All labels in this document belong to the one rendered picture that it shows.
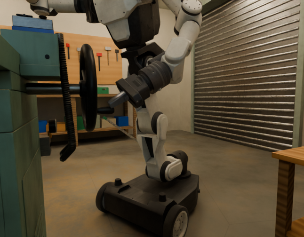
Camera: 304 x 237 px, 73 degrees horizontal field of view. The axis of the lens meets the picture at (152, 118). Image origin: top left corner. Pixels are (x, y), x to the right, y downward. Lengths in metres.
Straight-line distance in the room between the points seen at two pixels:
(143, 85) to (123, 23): 0.54
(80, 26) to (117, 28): 3.19
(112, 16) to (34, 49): 0.56
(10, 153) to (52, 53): 0.29
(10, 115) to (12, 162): 0.10
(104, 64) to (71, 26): 0.86
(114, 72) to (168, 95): 1.35
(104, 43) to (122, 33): 3.17
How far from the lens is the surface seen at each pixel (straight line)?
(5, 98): 0.52
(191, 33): 0.81
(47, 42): 0.66
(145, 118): 1.23
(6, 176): 0.54
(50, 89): 0.71
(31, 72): 0.63
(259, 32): 3.46
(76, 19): 4.34
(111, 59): 4.26
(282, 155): 1.04
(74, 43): 4.19
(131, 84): 0.63
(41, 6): 1.39
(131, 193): 1.34
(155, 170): 1.37
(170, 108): 4.76
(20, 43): 0.67
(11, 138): 0.52
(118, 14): 1.11
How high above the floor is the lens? 0.78
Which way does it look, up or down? 6 degrees down
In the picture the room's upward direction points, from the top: 1 degrees counter-clockwise
